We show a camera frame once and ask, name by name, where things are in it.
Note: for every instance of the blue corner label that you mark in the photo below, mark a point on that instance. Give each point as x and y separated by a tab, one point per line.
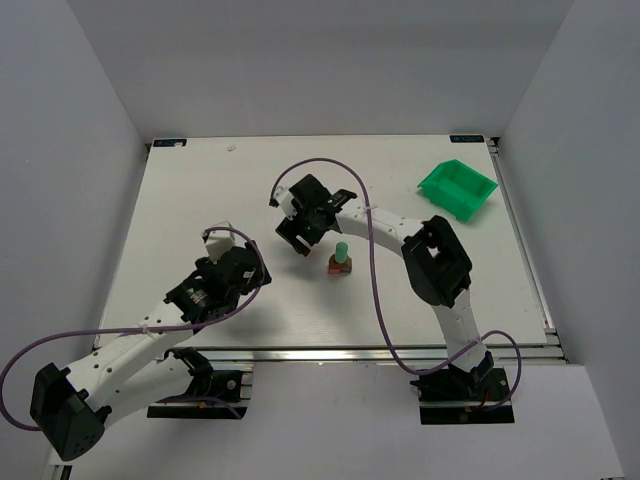
466	138
169	143

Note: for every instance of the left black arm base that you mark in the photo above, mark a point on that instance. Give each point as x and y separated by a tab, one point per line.
214	392

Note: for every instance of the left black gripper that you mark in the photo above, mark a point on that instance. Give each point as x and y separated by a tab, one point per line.
248	267

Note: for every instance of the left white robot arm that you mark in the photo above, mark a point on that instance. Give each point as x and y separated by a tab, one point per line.
73	406

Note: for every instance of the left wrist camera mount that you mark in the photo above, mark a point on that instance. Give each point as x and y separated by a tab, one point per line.
218	240

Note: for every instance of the left blue corner label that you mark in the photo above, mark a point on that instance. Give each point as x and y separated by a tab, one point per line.
169	143

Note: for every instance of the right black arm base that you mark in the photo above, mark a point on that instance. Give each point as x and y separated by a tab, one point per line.
445	401

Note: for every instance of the green plastic bin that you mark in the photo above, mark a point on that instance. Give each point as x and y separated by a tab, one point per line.
457	188

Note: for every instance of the brown wood block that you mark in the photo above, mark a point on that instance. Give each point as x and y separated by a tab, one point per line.
335	267

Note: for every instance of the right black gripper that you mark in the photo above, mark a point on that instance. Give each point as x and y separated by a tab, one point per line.
298	230

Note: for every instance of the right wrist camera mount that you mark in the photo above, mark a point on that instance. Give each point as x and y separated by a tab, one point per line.
282	198

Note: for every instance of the green wood cylinder block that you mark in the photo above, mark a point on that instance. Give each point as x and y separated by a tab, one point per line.
341	254

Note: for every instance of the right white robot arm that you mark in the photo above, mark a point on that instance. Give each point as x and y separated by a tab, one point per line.
436	263

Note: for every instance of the right blue corner label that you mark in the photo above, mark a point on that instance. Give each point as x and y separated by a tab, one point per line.
466	138

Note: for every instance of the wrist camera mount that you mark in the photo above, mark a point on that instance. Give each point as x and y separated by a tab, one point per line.
282	198
218	240

